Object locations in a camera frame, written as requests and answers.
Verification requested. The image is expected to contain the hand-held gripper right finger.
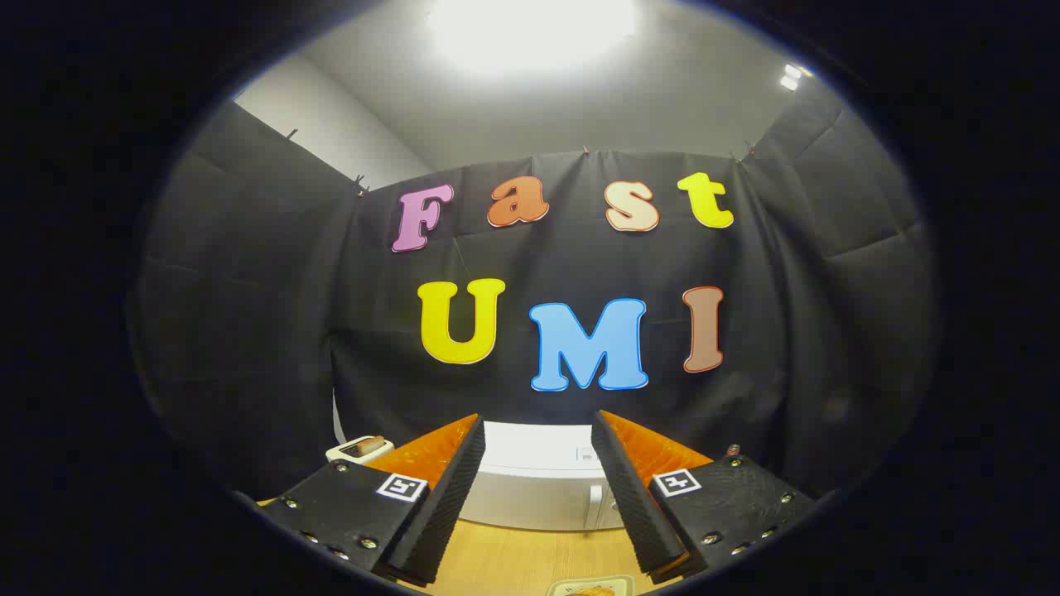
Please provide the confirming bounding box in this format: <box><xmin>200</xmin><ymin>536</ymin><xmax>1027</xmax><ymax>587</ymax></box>
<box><xmin>590</xmin><ymin>410</ymin><xmax>817</xmax><ymax>580</ymax></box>

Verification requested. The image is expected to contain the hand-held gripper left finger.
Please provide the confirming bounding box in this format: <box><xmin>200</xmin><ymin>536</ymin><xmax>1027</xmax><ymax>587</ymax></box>
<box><xmin>261</xmin><ymin>414</ymin><xmax>487</xmax><ymax>587</ymax></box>

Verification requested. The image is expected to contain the white microwave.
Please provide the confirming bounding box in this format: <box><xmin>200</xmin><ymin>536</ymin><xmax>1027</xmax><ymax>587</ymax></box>
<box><xmin>458</xmin><ymin>421</ymin><xmax>629</xmax><ymax>531</ymax></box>

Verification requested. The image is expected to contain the white cherry print plate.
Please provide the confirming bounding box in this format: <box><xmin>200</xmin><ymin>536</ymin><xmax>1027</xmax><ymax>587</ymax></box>
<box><xmin>547</xmin><ymin>575</ymin><xmax>635</xmax><ymax>596</ymax></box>

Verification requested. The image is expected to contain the white toaster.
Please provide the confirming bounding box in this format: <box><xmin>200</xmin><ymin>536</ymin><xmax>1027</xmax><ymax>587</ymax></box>
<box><xmin>325</xmin><ymin>435</ymin><xmax>395</xmax><ymax>466</ymax></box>

